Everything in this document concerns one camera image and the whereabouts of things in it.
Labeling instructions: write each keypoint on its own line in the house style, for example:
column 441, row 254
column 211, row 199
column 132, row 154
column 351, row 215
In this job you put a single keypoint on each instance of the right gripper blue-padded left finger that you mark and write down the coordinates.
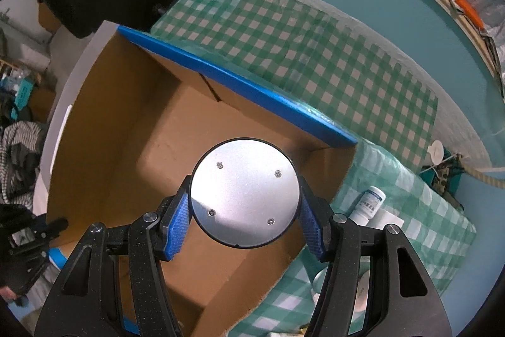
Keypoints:
column 175, row 220

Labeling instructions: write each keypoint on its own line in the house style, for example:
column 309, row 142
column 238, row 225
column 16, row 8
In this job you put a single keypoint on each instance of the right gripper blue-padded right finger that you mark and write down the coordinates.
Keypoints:
column 315, row 216

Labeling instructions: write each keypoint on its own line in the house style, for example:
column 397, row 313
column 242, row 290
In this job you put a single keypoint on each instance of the small white pill bottle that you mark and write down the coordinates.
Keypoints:
column 370, row 201

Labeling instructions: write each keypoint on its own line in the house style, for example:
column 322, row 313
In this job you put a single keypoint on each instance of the white power adapter cube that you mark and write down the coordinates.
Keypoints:
column 383, row 218

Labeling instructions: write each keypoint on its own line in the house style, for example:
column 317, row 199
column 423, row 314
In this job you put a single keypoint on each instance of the blue-edged cardboard box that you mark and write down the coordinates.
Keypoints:
column 131, row 123

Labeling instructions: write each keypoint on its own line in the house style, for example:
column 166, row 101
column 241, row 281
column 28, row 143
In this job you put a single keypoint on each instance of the green cylindrical tin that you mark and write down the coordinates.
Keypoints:
column 318, row 281

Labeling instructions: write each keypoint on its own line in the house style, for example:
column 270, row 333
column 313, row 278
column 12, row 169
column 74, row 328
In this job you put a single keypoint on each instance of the striped clothing pile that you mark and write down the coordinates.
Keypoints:
column 21, row 151

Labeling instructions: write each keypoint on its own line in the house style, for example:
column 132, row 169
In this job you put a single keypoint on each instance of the green checkered tablecloth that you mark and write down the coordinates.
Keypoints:
column 313, row 55

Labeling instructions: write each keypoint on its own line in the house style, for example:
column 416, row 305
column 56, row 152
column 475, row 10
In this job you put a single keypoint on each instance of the white round cup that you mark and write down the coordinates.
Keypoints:
column 436, row 152

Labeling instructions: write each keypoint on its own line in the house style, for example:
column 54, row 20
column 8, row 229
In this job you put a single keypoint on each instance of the teal box on floor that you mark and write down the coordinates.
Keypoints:
column 22, row 97

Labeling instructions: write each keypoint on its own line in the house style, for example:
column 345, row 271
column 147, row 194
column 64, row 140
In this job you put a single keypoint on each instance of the orange object on ledge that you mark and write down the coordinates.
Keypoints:
column 470, row 13

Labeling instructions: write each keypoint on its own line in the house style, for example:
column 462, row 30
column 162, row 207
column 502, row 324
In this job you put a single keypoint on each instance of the wooden window ledge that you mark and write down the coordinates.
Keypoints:
column 472, row 33

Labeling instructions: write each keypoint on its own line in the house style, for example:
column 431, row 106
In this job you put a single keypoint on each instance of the silver foil window cover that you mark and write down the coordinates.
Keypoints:
column 492, row 14

